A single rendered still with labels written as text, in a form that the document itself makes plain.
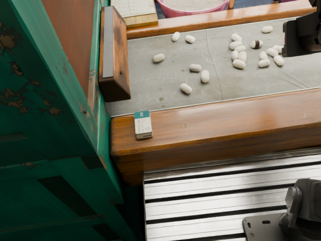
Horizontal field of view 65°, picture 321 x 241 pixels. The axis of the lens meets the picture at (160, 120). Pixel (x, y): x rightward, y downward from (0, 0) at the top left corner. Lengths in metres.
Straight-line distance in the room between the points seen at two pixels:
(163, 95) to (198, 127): 0.15
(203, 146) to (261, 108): 0.16
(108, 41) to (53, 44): 0.31
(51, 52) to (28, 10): 0.05
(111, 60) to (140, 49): 0.23
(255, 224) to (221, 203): 0.08
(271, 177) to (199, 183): 0.16
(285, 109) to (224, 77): 0.18
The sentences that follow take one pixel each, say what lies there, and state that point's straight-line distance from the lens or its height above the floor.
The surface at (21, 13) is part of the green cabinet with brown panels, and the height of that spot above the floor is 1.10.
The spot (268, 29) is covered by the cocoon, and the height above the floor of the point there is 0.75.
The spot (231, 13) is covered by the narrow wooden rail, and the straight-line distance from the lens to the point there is 0.89.
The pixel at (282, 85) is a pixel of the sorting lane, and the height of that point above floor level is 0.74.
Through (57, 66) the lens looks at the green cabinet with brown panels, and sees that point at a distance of 0.34.
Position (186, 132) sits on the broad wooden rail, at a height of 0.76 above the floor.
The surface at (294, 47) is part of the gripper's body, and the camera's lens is 0.56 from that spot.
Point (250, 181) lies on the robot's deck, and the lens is 0.62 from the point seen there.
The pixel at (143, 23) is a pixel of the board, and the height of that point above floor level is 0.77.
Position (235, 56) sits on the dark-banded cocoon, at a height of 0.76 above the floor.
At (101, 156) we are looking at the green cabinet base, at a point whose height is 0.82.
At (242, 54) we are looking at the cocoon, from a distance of 0.74.
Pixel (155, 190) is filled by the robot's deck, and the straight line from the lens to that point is 0.59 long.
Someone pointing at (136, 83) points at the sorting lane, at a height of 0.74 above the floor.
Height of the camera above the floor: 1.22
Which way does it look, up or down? 53 degrees down
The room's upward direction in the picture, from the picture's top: 7 degrees counter-clockwise
